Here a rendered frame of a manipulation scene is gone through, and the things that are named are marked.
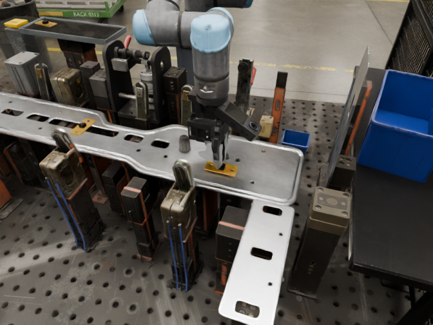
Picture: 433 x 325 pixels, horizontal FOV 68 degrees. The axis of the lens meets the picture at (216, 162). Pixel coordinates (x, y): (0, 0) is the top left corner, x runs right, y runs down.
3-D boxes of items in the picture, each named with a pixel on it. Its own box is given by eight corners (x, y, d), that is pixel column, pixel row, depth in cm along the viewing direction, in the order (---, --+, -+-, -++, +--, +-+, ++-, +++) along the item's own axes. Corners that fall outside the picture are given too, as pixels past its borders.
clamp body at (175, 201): (163, 287, 93) (146, 209, 69) (180, 253, 101) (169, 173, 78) (192, 296, 90) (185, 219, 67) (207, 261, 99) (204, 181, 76)
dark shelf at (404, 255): (347, 270, 63) (351, 262, 61) (352, 71, 127) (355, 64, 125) (473, 305, 58) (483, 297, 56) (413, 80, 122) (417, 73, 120)
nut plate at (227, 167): (203, 169, 84) (203, 166, 84) (208, 160, 87) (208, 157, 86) (234, 177, 83) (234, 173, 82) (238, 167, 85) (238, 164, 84)
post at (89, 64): (105, 155, 136) (78, 65, 109) (112, 147, 139) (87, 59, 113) (116, 157, 135) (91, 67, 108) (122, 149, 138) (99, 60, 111)
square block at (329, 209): (286, 292, 91) (311, 209, 67) (290, 267, 97) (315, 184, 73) (315, 300, 89) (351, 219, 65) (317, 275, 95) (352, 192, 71)
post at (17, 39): (43, 123, 153) (2, 29, 123) (54, 115, 158) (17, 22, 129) (57, 126, 151) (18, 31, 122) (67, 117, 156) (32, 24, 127)
